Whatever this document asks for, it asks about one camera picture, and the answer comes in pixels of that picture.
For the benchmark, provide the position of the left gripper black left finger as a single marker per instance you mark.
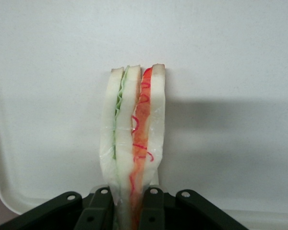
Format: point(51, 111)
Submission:
point(62, 213)

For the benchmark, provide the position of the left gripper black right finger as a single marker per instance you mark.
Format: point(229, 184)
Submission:
point(182, 213)

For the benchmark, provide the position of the triangle sandwich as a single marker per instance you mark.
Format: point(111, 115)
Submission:
point(124, 134)

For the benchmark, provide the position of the cream rectangular plastic tray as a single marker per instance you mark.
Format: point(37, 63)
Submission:
point(218, 60)

